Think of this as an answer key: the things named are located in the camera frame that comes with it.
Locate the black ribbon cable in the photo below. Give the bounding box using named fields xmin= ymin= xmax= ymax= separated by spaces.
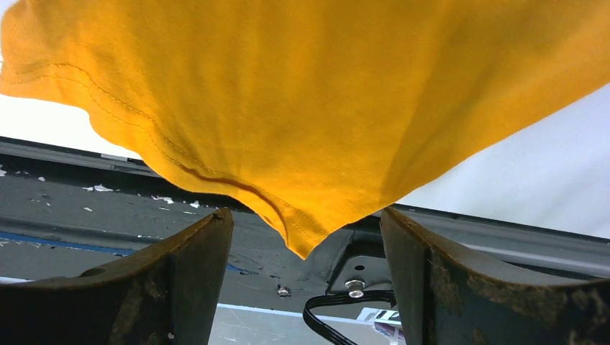
xmin=303 ymin=290 xmax=396 ymax=345

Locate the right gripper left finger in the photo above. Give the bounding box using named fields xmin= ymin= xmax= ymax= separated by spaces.
xmin=1 ymin=208 xmax=234 ymax=344

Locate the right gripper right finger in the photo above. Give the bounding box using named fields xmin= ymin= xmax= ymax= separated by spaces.
xmin=381 ymin=208 xmax=609 ymax=344

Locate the yellow t-shirt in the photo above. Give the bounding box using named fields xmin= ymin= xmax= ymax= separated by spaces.
xmin=1 ymin=1 xmax=609 ymax=258

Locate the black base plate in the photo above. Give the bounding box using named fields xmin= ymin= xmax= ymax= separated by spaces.
xmin=1 ymin=137 xmax=609 ymax=312

